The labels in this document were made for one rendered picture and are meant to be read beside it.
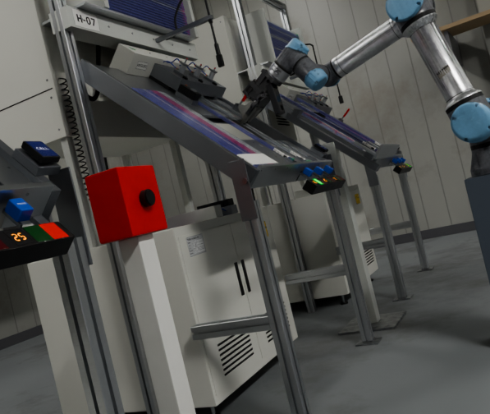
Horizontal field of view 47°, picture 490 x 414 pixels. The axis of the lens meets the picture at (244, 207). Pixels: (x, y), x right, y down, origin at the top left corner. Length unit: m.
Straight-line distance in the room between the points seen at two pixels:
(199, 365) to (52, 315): 0.60
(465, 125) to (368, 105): 3.62
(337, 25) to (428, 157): 1.48
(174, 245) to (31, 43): 0.85
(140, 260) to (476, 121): 1.04
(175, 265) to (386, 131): 3.81
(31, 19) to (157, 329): 1.21
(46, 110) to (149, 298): 0.93
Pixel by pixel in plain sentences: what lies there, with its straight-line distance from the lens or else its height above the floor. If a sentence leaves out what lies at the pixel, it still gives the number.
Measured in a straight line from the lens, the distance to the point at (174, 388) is 1.36.
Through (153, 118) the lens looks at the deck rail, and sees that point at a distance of 1.76.
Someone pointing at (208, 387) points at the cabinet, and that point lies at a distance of 1.81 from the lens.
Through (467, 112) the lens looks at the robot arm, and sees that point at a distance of 1.79.
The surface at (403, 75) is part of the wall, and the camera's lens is 5.33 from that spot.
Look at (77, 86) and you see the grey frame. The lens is 1.90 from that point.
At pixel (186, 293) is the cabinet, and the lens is 1.76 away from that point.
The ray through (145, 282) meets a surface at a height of 0.51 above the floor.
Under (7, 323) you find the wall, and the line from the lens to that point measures 5.20.
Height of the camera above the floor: 0.61
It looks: 1 degrees up
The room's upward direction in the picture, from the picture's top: 14 degrees counter-clockwise
